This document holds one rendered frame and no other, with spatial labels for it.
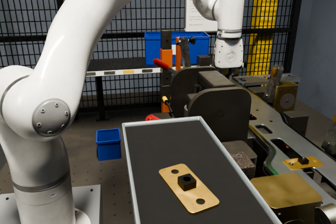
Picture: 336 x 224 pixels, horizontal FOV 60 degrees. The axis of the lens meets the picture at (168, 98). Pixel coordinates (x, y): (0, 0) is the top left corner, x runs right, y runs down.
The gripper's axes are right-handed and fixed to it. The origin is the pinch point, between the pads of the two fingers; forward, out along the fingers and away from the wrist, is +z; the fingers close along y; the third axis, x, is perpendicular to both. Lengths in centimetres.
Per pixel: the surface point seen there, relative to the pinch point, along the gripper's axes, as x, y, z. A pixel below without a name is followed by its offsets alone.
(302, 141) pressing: -37.6, 6.2, 5.6
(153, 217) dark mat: -73, -39, -10
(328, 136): -39.9, 11.8, 3.7
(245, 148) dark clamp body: -50, -17, -2
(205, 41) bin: 33.5, 3.2, -8.0
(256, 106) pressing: -13.4, 6.0, 5.6
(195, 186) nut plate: -69, -33, -11
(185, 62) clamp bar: -1.9, -16.1, -7.9
